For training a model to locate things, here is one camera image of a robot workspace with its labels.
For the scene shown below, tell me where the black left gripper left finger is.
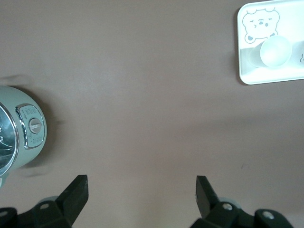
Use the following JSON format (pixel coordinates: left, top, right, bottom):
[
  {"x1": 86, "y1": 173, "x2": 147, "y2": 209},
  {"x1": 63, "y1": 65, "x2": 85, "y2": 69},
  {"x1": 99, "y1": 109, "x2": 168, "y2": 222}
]
[{"x1": 0, "y1": 175, "x2": 89, "y2": 228}]

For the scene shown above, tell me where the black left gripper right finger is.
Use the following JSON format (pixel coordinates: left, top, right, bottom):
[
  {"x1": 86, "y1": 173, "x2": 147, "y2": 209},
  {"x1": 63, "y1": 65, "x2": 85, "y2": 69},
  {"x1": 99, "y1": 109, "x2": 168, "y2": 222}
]
[{"x1": 190, "y1": 175, "x2": 293, "y2": 228}]

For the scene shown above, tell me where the white paper cup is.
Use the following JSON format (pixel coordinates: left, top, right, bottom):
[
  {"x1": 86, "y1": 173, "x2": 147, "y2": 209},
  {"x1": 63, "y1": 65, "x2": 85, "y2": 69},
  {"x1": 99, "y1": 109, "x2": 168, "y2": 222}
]
[{"x1": 248, "y1": 35, "x2": 293, "y2": 68}]

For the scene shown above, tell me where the pale green electric pot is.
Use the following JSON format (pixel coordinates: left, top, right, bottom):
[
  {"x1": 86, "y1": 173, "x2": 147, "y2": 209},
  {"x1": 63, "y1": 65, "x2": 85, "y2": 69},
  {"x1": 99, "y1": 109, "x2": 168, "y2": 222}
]
[{"x1": 0, "y1": 85, "x2": 48, "y2": 188}]

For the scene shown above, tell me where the glass pot lid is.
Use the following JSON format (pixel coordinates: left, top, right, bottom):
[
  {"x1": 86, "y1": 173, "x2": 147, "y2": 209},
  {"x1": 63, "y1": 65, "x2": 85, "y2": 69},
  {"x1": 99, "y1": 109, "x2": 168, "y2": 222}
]
[{"x1": 0, "y1": 104, "x2": 19, "y2": 177}]

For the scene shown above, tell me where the white bear print tray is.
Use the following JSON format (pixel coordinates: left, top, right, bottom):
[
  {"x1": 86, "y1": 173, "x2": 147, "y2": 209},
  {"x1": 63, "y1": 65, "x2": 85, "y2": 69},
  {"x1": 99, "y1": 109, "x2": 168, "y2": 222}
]
[{"x1": 237, "y1": 0, "x2": 304, "y2": 86}]

